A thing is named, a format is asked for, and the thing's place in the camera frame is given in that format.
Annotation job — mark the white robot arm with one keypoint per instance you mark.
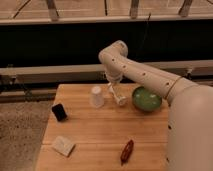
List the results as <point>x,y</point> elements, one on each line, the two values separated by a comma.
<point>190,119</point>

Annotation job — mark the black eraser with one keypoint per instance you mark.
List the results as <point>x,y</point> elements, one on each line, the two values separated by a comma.
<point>59,112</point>

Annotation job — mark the white plastic figurine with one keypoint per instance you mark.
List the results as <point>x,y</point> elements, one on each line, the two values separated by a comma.
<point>115,90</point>

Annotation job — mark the green bowl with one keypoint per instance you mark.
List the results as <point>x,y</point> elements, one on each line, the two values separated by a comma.
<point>145,100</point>

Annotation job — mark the brown red pen tool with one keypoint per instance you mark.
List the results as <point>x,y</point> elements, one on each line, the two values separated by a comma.
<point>126,152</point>

